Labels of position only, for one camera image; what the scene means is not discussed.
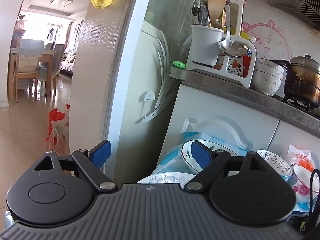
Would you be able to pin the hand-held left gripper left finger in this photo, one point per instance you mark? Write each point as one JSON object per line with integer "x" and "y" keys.
{"x": 101, "y": 153}

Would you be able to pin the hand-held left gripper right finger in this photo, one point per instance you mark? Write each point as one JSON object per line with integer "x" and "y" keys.
{"x": 201, "y": 155}

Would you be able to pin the white plate grey flower print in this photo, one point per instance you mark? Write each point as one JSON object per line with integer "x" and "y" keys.
{"x": 162, "y": 178}

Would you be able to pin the white dish dark rim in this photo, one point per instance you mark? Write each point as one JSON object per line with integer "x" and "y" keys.
{"x": 186, "y": 158}

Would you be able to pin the blue checkered tablecloth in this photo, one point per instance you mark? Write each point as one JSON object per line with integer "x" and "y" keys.
{"x": 172, "y": 160}

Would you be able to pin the white cabinet door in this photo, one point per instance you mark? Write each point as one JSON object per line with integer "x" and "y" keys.
{"x": 200, "y": 107}
{"x": 295, "y": 135}

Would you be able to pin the red plastic bag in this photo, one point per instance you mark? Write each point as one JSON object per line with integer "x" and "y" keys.
{"x": 57, "y": 127}

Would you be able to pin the grey stone countertop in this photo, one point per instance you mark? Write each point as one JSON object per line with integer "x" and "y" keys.
{"x": 225, "y": 92}

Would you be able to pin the blue cartoon bowl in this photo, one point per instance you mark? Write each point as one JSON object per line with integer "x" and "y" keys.
{"x": 277, "y": 163}

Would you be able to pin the green clip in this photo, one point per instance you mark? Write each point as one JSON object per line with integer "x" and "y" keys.
{"x": 178, "y": 64}

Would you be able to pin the patterned sofa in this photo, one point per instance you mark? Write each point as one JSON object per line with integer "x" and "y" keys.
{"x": 67, "y": 63}

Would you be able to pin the white pink patterned bowl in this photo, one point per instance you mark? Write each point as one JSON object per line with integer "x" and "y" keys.
{"x": 266, "y": 82}
{"x": 271, "y": 63}

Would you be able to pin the orange white tissue packet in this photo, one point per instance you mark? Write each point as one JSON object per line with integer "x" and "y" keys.
{"x": 300, "y": 155}

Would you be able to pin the white bowl pink flowers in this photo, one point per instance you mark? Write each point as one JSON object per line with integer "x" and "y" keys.
{"x": 302, "y": 185}

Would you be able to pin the frosted glass sliding door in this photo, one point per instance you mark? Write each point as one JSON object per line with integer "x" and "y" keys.
{"x": 150, "y": 55}

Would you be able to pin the white utensil rack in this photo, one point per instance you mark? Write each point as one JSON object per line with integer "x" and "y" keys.
{"x": 205, "y": 45}

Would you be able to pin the gas stove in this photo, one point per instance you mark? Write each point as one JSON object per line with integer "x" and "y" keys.
{"x": 300, "y": 105}

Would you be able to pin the wooden dining table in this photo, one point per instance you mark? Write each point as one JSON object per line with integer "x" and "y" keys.
{"x": 48, "y": 55}

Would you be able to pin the steel ladle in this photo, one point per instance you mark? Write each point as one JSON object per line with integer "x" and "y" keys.
{"x": 230, "y": 47}

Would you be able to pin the wooden dining chair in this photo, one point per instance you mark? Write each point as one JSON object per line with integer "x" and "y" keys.
{"x": 26, "y": 62}

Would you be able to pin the stained steel steamer pot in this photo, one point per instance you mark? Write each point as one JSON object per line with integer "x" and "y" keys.
{"x": 302, "y": 77}

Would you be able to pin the wooden spatula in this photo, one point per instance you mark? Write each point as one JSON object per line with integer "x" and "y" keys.
{"x": 216, "y": 5}

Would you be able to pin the square ceiling light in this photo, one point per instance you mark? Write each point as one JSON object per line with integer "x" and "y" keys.
{"x": 61, "y": 1}

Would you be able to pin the range hood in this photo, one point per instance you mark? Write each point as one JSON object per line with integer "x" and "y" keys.
{"x": 300, "y": 2}

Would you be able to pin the pink wall sticker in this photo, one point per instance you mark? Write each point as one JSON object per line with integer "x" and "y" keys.
{"x": 275, "y": 42}

